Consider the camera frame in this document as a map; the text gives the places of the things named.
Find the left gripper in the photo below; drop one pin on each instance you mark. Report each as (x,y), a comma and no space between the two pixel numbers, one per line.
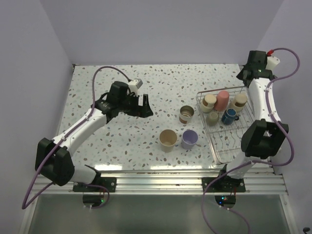
(144,111)

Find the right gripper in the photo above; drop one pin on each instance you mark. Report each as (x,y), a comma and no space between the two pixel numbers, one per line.
(240,76)

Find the steel tumbler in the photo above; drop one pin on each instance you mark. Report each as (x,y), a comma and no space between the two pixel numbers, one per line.
(238,102)
(186,114)

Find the beige plastic cup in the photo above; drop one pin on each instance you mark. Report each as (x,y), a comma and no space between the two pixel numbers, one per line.
(168,139)

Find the red plastic cup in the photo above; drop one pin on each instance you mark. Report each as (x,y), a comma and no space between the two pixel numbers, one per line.
(222,99)

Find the dark blue ceramic mug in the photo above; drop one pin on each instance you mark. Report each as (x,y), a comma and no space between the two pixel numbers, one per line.
(229,116)

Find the steel tumbler cork band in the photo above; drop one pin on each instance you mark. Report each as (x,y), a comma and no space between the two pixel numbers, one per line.
(208,103)

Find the purple plastic cup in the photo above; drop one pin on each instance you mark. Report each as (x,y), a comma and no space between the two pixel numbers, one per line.
(189,139)

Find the grey ceramic mug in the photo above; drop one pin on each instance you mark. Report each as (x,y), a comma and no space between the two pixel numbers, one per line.
(212,118)

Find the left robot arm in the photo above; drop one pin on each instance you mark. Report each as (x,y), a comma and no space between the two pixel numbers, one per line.
(54,157)

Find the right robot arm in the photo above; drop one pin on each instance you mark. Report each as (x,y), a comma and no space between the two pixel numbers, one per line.
(266,134)

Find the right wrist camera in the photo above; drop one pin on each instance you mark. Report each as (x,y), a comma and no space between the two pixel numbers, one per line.
(272,61)

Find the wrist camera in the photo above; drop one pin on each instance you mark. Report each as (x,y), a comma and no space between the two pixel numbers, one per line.
(134,85)
(272,61)

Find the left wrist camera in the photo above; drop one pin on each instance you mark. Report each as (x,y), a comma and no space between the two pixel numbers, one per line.
(134,85)

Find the wire dish rack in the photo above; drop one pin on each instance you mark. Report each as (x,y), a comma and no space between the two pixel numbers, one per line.
(224,140)

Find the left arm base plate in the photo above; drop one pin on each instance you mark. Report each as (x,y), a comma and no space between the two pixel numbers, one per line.
(100,184)

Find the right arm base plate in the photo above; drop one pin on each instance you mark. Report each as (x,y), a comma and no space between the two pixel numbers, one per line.
(227,185)

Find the aluminium frame rail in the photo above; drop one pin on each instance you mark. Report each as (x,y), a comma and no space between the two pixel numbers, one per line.
(258,181)

